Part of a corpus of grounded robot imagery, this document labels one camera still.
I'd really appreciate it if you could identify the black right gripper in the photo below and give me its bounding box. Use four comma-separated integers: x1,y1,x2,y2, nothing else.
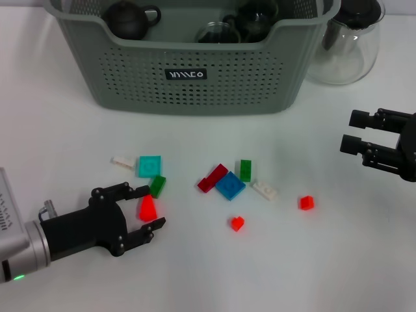
339,109,416,183

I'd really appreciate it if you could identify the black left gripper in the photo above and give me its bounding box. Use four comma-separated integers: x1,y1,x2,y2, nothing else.
41,181,167,261

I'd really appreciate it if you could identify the orange-red slope brick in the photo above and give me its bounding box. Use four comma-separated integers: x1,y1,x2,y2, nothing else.
138,194,158,223

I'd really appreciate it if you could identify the glass teacup black holder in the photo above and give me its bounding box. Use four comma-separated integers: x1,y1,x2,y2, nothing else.
196,14,242,44
234,0,278,44

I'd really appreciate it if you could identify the grey-green perforated storage bin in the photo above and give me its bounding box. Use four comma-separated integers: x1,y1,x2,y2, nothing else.
48,0,341,117

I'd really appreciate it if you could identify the green rectangular brick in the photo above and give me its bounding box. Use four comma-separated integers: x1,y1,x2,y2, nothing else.
149,175,167,200
239,159,253,183

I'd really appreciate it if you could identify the teal square plate brick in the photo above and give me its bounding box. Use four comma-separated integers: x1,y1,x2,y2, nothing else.
135,155,163,179

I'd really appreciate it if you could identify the white flat brick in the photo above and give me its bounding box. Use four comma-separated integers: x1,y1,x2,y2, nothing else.
250,179,280,202
110,155,136,170

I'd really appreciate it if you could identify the glass carafe black lid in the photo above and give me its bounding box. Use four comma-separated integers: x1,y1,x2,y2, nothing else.
305,0,386,86

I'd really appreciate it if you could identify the dark red long brick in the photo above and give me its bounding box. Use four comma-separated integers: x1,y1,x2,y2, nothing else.
197,163,229,194

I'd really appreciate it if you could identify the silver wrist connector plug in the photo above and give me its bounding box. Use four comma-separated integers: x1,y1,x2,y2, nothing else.
40,199,58,222

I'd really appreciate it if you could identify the blue square plate brick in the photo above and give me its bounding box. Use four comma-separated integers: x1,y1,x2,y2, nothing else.
214,171,247,202

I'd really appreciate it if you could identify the black clay teapot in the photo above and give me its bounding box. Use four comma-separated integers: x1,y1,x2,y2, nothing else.
103,1,163,40

